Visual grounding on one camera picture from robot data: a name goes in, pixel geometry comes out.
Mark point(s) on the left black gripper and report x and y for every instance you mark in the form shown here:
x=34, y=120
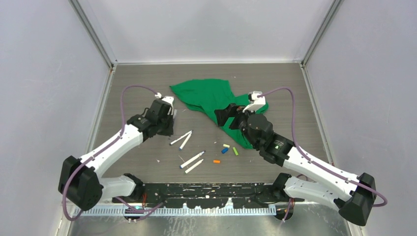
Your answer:
x=168, y=132

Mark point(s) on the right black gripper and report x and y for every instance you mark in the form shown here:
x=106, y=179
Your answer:
x=230, y=111

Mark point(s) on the white marker green tip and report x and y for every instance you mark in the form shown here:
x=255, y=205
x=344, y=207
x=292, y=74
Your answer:
x=193, y=166

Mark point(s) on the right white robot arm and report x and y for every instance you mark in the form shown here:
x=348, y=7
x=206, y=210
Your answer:
x=352, y=196

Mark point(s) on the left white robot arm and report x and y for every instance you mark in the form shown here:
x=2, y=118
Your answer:
x=81, y=179

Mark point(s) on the white marker blue tip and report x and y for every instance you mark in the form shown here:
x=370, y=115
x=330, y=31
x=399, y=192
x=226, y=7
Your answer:
x=185, y=141

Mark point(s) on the green cloth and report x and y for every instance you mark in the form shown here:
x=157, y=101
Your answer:
x=208, y=95

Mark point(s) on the white marker blue end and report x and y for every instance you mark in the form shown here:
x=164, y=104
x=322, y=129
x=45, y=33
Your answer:
x=192, y=159

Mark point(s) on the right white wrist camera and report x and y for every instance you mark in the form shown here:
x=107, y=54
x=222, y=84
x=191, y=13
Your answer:
x=257, y=101

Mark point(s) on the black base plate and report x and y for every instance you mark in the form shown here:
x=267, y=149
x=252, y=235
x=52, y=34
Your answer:
x=208, y=195

